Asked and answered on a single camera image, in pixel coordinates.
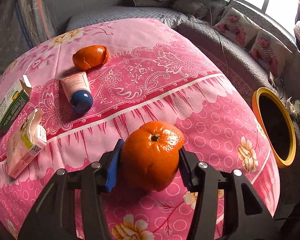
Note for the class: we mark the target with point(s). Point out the pink tube with blue cap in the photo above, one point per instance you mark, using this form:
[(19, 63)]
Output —
[(76, 90)]

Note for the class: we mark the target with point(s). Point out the yellow rimmed bin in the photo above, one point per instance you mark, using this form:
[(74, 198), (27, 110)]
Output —
[(275, 127)]

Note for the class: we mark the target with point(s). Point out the pink floral tablecloth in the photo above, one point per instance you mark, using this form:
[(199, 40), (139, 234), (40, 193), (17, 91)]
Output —
[(165, 80)]

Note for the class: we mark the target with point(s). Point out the torn pink carton box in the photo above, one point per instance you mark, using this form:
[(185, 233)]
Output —
[(22, 147)]

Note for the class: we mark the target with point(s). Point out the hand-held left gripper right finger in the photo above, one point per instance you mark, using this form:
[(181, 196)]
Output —
[(186, 172)]

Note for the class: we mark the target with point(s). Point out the grey quilted sofa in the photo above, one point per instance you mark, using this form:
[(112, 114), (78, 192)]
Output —
[(215, 45)]

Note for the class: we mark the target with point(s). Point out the green white carton box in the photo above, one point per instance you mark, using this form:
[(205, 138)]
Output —
[(12, 105)]

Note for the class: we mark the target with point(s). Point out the large orange mandarin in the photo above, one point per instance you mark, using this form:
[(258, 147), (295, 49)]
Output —
[(150, 157)]

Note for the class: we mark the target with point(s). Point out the small orange mandarin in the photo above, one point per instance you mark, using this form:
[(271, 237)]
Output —
[(88, 57)]

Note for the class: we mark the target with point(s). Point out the grey cushion pile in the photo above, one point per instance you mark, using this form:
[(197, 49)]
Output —
[(197, 2)]

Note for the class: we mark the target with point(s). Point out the grey pillow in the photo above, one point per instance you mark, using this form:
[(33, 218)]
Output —
[(147, 2)]

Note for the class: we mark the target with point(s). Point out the baby print cushion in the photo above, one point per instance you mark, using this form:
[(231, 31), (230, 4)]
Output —
[(236, 27), (270, 52)]

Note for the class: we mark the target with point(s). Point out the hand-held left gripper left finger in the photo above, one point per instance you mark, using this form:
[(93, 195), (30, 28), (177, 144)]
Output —
[(113, 167)]

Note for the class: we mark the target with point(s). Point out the crumpled white tissue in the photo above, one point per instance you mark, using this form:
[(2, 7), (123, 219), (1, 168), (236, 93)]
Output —
[(291, 107)]

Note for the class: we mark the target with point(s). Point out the white charger plug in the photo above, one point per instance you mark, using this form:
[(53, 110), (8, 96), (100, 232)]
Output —
[(273, 78)]

